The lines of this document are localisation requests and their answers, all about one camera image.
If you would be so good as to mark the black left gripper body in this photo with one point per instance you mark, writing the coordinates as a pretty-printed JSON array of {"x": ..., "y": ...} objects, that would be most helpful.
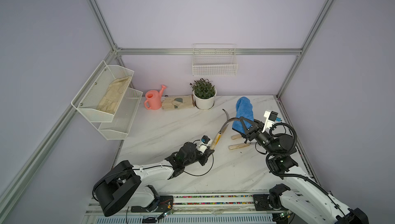
[{"x": 197, "y": 157}]

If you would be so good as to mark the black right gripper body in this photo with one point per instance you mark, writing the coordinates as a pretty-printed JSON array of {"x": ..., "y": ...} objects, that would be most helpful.
[{"x": 264, "y": 139}]

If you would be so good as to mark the sickle with wooden handle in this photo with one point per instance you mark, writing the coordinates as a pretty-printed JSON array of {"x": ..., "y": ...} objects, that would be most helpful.
[
  {"x": 239, "y": 146},
  {"x": 219, "y": 134},
  {"x": 226, "y": 114},
  {"x": 237, "y": 136}
]

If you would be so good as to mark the sickle with wooden handle middle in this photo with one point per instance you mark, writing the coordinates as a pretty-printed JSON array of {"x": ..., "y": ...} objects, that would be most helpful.
[{"x": 239, "y": 146}]

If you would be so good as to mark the blue fluffy rag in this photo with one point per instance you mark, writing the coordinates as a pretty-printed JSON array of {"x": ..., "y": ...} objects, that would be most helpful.
[{"x": 244, "y": 108}]

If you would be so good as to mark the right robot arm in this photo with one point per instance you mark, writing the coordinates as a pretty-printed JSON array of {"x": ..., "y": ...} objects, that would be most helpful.
[{"x": 298, "y": 193}]

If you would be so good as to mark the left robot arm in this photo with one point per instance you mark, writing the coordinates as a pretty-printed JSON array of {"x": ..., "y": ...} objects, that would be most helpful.
[{"x": 127, "y": 184}]

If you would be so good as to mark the white plant pot with saucer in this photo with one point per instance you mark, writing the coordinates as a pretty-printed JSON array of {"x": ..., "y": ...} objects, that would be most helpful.
[{"x": 204, "y": 104}]

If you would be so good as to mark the beige work glove on table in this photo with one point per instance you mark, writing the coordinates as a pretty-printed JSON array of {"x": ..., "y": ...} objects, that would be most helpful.
[{"x": 177, "y": 102}]

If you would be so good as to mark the pink watering can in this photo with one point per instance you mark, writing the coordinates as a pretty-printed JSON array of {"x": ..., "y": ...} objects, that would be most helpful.
[{"x": 153, "y": 99}]

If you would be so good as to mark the green potted plant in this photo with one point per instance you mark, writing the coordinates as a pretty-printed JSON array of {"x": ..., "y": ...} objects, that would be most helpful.
[{"x": 203, "y": 88}]

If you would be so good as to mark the white mesh lower shelf basket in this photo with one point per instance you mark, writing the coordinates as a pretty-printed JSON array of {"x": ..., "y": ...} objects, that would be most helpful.
[{"x": 121, "y": 125}]

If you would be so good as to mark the white mesh shelf basket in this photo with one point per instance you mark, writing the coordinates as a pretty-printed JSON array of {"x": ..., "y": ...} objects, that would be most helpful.
[
  {"x": 121, "y": 125},
  {"x": 89, "y": 100}
]

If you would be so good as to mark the white mesh upper shelf basket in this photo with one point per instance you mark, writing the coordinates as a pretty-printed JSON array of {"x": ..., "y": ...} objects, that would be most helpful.
[{"x": 89, "y": 100}]

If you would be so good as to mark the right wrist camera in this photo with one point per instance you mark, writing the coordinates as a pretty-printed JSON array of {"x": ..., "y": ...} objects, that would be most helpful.
[{"x": 271, "y": 118}]

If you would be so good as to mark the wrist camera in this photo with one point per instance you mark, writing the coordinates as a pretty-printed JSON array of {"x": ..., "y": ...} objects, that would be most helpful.
[
  {"x": 204, "y": 144},
  {"x": 271, "y": 118}
]

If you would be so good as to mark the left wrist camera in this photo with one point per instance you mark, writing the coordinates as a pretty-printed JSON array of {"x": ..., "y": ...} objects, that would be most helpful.
[{"x": 204, "y": 144}]

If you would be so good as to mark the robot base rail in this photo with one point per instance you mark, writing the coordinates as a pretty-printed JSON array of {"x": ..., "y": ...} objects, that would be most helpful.
[{"x": 220, "y": 208}]

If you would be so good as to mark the white wire wall basket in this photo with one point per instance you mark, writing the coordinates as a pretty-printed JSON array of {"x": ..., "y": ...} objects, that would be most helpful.
[{"x": 210, "y": 59}]

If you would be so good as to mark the aluminium frame profile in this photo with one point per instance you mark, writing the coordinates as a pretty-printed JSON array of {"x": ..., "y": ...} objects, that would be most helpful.
[{"x": 24, "y": 177}]

